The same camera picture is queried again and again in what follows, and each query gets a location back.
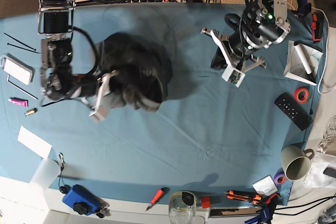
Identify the black zip ties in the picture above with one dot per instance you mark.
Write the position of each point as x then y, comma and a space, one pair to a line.
21, 45

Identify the blue box with knob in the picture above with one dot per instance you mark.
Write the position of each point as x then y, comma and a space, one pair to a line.
81, 200

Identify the black remote control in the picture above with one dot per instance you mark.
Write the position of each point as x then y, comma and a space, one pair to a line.
293, 110

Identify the white marker pen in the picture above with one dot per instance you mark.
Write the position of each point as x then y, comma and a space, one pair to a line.
304, 61

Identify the white small box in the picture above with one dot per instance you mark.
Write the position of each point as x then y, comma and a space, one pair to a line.
265, 186

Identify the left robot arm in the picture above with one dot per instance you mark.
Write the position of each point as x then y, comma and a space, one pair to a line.
263, 23

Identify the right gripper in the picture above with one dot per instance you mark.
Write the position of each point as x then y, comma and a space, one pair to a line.
90, 91

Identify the purple tape roll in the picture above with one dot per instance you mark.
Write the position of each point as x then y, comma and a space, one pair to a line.
279, 178

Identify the grey-green mug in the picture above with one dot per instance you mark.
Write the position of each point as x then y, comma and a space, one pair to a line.
295, 162

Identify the orange black utility knife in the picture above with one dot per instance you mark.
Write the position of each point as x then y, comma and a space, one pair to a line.
243, 196

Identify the blue clamp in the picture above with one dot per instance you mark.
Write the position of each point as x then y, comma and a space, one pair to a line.
265, 214

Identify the metal allen key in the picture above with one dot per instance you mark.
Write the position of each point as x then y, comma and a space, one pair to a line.
20, 89

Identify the red tape roll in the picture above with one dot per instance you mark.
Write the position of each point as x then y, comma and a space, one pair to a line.
301, 95

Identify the orange black clamp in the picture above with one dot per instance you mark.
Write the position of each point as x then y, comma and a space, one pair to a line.
317, 26

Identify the blue table cloth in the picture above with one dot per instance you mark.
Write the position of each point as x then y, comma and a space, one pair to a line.
208, 136

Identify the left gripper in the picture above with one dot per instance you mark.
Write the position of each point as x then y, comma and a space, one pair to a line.
233, 66

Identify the white plastic case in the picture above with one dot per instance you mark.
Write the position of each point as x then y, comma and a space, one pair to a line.
19, 71

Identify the pink tube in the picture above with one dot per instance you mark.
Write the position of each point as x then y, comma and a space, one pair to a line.
20, 102

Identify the translucent plastic cup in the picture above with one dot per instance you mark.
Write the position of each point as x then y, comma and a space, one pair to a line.
47, 171

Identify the small red cube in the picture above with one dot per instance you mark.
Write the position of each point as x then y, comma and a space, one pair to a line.
205, 202

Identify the red screwdriver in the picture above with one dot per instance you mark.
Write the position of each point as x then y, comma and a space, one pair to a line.
156, 197

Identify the glass jar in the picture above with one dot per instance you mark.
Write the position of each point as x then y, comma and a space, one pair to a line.
182, 207

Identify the dark grey T-shirt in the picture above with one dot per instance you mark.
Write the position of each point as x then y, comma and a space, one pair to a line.
141, 71

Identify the white paper card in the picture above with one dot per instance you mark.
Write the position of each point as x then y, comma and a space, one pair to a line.
34, 142

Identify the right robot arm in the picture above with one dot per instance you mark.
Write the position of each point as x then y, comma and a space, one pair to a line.
58, 83

